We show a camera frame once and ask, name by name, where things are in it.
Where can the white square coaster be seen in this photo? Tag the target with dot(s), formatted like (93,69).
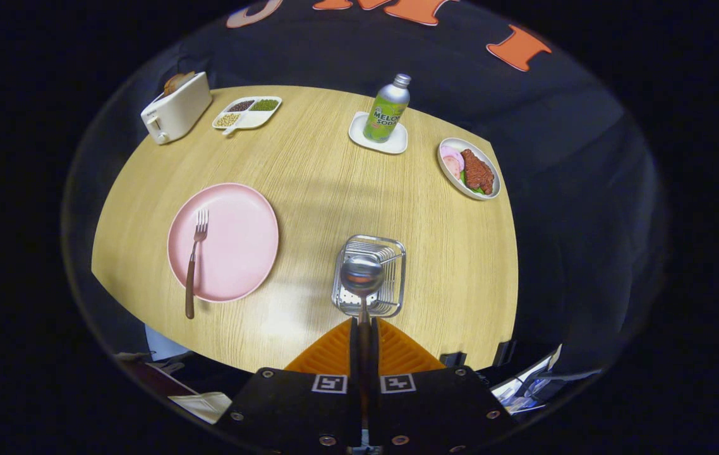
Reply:
(359,136)

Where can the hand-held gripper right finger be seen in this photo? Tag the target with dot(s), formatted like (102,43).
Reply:
(435,411)

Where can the white divided dish with beans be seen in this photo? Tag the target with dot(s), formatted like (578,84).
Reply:
(252,117)

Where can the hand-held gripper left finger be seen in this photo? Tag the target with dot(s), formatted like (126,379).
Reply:
(296,411)

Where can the white oval plate with meat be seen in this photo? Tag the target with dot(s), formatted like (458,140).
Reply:
(476,170)

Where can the pink round plate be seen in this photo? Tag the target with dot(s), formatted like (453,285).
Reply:
(236,240)

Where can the pale blue sheet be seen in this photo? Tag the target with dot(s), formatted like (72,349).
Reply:
(163,346)

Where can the white folded paper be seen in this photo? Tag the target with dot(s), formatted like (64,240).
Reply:
(205,404)

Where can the white toaster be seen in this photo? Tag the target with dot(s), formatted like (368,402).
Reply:
(176,114)

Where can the toasted bread slice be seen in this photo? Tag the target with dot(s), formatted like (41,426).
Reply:
(177,82)

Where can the green soda bottle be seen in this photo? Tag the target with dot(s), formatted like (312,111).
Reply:
(386,110)

